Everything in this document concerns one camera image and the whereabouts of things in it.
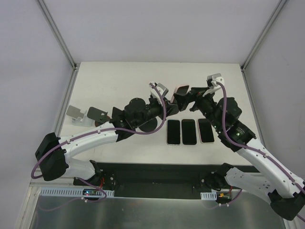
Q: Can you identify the pink phone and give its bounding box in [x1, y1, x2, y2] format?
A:
[198, 119, 214, 144]
[170, 84, 189, 103]

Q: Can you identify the black round clamp stand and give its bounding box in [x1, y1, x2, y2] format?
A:
[139, 118, 158, 133]

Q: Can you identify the black phone white case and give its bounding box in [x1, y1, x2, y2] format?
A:
[166, 120, 181, 146]

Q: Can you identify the round brown base stand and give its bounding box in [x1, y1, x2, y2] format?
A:
[87, 107, 110, 127]

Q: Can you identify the white phone stand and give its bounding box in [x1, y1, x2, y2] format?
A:
[66, 105, 93, 127]

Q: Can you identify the black square base stand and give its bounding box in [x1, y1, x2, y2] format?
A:
[110, 107, 125, 123]

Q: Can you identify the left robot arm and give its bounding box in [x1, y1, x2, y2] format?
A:
[31, 96, 179, 186]

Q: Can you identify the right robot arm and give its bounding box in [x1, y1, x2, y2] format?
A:
[174, 88, 305, 221]

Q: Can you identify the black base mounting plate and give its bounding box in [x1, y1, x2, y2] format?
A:
[72, 160, 263, 199]

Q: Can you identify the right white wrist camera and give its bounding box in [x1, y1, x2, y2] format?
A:
[203, 73, 224, 97]

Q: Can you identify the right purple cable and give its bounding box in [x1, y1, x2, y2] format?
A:
[202, 81, 305, 215]

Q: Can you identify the left side aluminium rail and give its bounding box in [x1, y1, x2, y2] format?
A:
[39, 66, 74, 143]

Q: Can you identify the right white cable duct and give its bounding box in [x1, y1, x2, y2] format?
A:
[200, 190, 217, 201]

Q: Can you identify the white cable duct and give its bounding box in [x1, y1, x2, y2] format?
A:
[200, 190, 217, 201]
[40, 187, 114, 198]

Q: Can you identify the right aluminium frame post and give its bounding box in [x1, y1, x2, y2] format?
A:
[241, 0, 289, 72]

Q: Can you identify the aluminium frame post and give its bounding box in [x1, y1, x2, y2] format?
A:
[36, 0, 77, 70]
[241, 0, 289, 72]

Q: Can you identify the left white cable duct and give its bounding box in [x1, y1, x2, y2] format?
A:
[40, 187, 114, 198]

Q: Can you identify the left aluminium frame post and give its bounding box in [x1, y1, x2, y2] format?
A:
[36, 0, 77, 70]

